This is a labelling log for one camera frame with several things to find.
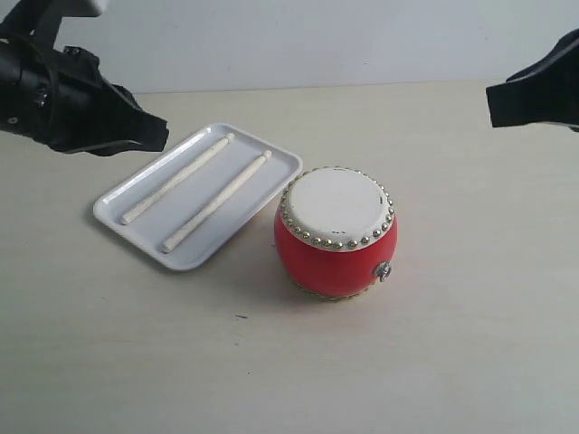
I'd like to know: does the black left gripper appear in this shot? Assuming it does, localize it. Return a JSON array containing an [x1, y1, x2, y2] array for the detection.
[[1, 39, 169, 157]]

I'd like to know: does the white rectangular plastic tray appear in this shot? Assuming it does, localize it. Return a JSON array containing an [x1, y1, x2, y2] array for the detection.
[[93, 123, 302, 271]]

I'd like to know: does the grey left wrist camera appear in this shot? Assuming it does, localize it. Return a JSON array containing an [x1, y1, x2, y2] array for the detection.
[[1, 0, 109, 48]]

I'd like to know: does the small red drum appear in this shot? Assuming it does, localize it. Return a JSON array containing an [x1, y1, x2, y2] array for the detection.
[[273, 166, 398, 300]]

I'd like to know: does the white drumstick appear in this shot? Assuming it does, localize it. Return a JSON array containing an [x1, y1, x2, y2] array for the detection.
[[120, 133, 235, 225], [162, 150, 272, 253]]

